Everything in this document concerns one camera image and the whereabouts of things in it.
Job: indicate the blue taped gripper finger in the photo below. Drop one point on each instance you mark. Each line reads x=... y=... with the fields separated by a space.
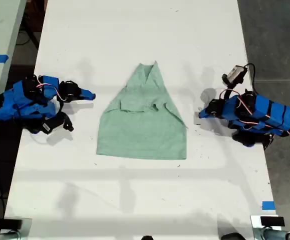
x=204 y=115
x=86 y=94

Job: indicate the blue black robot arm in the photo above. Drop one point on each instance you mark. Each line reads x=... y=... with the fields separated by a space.
x=22 y=100
x=265 y=112

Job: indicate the pale green T-shirt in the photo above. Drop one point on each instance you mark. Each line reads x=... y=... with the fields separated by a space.
x=140 y=135

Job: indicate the pale grey side table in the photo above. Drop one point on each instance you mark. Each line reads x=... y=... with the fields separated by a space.
x=0 y=30

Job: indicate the short blue tape strip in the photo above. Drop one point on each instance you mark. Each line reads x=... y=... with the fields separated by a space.
x=268 y=205

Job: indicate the white mounting plate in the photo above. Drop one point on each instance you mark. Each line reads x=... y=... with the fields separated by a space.
x=255 y=222

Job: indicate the small flat black box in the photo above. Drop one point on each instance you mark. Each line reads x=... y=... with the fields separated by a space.
x=272 y=221

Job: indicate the large black clamp knob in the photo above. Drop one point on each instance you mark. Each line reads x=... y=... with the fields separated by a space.
x=233 y=236

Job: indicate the small black clamp knob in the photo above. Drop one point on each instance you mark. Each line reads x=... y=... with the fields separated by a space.
x=147 y=238

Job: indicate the grey mounting plate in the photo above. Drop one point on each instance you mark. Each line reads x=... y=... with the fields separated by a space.
x=27 y=226

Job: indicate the short black camera stalk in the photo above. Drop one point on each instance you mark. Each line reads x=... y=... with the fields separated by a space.
x=227 y=93
x=60 y=108

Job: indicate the black grey camera box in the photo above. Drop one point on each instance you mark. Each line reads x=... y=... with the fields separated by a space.
x=235 y=74

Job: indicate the black camera box white label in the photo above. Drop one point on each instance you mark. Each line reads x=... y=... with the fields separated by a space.
x=52 y=126

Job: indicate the metal frame tube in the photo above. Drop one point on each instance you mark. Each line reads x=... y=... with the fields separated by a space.
x=280 y=235
x=2 y=236

